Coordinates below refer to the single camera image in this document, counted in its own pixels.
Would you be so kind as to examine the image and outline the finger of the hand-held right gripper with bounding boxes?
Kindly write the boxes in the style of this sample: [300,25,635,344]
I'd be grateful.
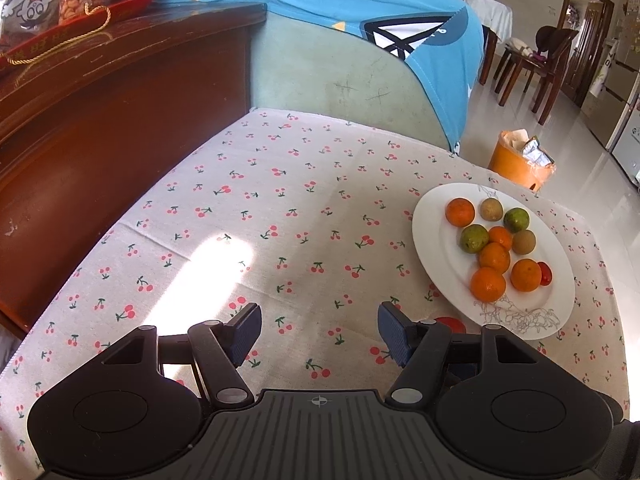
[448,357,480,386]

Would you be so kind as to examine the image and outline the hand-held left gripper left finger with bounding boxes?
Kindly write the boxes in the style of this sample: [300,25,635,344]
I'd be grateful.
[100,302,263,409]

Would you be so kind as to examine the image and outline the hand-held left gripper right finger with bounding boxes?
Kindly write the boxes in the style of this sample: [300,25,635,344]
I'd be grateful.
[377,301,541,408]

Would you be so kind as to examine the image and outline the white plate with flower drawing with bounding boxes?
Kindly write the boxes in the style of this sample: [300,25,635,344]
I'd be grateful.
[411,182,576,341]

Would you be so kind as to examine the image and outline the orange mandarin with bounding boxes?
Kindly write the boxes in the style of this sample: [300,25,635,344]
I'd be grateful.
[510,258,542,293]
[446,197,476,227]
[478,242,511,272]
[470,266,507,303]
[488,226,514,251]

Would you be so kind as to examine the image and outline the yellow-green pear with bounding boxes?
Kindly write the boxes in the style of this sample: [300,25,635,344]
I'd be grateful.
[460,224,491,254]

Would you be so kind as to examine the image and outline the green mandarin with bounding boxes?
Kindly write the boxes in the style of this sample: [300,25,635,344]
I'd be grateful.
[503,207,530,233]

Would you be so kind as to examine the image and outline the cherry print tablecloth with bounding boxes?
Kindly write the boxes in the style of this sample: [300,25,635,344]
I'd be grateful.
[0,107,631,471]

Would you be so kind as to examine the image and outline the orange trash bin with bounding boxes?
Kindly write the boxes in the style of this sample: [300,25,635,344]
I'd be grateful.
[487,130,557,194]

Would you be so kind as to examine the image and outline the brown wooden cabinet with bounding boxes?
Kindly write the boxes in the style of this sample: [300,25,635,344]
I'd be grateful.
[0,2,268,339]

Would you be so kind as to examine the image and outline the light green sofa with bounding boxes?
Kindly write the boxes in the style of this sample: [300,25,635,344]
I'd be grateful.
[172,0,466,155]

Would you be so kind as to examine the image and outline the white chest freezer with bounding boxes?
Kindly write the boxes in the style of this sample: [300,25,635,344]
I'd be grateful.
[607,105,640,187]

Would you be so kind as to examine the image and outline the dark wooden chair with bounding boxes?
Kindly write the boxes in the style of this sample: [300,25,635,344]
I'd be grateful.
[495,25,580,124]

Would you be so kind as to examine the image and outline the silver refrigerator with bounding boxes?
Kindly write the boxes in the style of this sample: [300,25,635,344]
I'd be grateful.
[580,0,640,155]

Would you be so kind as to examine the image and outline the dining table with white cloth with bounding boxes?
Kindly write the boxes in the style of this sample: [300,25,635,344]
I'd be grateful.
[439,0,515,87]

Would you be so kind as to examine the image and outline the brown wooden door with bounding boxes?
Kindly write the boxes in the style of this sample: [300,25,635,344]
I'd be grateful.
[560,0,616,109]

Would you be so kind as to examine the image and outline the red snack gift bag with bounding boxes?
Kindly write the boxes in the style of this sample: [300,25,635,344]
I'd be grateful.
[0,0,156,68]

